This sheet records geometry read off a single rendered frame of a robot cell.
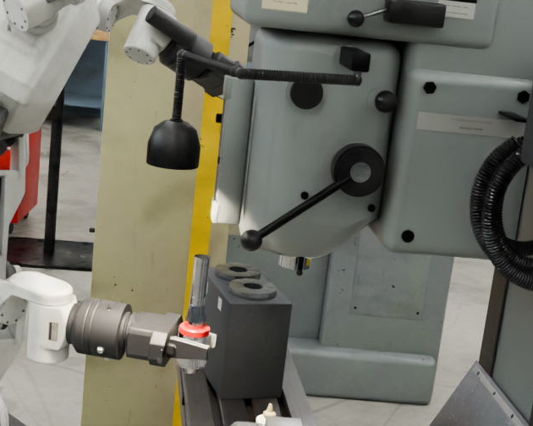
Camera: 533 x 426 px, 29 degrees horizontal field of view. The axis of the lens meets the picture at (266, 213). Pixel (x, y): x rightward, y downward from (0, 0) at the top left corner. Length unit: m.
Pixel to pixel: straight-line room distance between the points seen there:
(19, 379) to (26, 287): 2.65
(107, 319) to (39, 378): 2.70
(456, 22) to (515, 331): 0.54
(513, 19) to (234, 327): 0.78
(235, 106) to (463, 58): 0.32
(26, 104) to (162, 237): 1.70
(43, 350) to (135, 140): 1.65
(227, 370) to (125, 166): 1.44
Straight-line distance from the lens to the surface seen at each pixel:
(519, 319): 1.70
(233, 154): 1.48
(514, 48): 1.45
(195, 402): 1.92
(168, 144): 1.39
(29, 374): 4.33
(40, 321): 1.64
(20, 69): 1.65
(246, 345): 1.91
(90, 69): 10.53
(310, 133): 1.41
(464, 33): 1.41
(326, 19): 1.37
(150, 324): 1.61
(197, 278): 1.57
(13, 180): 2.03
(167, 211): 3.29
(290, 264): 1.53
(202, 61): 1.34
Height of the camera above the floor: 1.72
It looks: 14 degrees down
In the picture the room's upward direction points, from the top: 7 degrees clockwise
